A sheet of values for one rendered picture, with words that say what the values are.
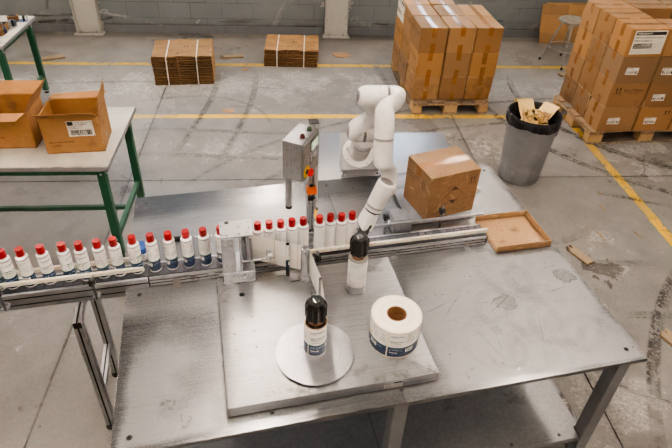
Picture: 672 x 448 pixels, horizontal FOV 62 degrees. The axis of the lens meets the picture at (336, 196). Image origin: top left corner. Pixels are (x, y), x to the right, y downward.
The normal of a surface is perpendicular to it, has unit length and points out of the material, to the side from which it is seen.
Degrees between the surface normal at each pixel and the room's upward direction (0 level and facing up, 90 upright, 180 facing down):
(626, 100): 93
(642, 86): 88
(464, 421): 3
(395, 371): 0
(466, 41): 90
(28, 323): 0
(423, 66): 90
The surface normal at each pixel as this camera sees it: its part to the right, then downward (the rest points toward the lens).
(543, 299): 0.04, -0.81
